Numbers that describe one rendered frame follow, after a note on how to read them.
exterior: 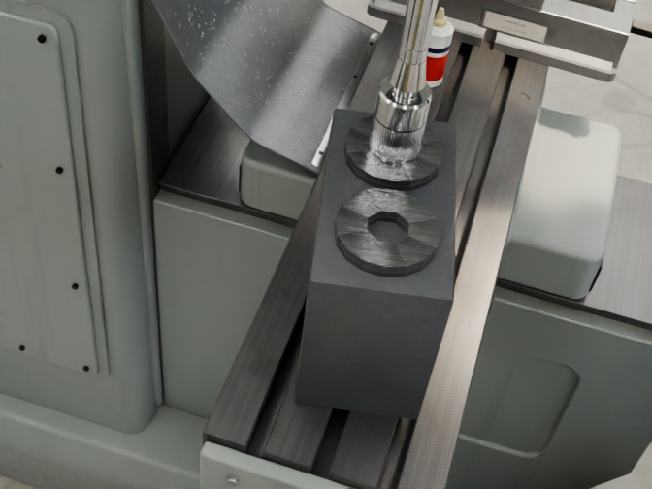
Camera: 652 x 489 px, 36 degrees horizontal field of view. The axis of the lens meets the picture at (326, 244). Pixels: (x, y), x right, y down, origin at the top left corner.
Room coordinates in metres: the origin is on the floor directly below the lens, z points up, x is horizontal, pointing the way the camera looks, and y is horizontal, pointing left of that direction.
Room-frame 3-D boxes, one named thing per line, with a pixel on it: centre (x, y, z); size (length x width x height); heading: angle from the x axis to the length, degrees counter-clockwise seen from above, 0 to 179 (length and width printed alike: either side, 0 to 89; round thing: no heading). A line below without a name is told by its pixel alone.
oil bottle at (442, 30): (1.03, -0.10, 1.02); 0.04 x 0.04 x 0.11
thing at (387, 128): (0.67, -0.05, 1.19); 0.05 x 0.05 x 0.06
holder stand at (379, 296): (0.62, -0.05, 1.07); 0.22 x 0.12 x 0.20; 0
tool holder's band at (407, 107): (0.67, -0.05, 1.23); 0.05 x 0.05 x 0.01
